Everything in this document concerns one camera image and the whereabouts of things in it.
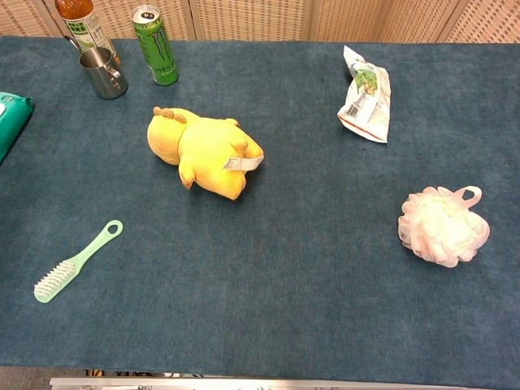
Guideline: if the crumpled white snack bag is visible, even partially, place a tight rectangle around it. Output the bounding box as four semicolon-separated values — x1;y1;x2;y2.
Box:
336;45;392;144

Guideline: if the silver metal frame rail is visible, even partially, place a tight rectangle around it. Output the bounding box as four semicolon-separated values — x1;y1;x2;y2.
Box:
49;376;476;390

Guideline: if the dark teal table cloth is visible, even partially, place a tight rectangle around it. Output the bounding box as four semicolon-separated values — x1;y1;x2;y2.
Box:
0;35;520;389

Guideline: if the amber tea bottle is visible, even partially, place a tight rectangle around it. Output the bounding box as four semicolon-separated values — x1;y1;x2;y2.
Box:
54;0;122;66

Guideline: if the green wet wipes pack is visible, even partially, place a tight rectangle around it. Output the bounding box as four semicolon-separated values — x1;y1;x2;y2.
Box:
0;91;34;165

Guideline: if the green energy drink can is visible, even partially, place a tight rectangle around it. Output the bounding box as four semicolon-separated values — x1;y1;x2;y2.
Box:
131;4;180;86

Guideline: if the yellow plush toy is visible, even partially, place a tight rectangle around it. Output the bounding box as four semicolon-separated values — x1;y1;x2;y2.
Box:
146;106;265;202

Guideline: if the stainless steel cup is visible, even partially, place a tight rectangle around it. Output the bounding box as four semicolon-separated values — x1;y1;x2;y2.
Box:
78;46;130;100

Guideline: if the woven folding screen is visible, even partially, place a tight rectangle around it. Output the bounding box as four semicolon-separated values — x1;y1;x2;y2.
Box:
0;0;520;44

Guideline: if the pink mesh bath pouf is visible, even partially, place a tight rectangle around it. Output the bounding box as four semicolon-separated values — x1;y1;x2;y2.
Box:
397;185;492;269

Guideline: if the light green plastic brush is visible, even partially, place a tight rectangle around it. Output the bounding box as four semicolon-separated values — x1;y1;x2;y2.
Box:
33;219;124;304

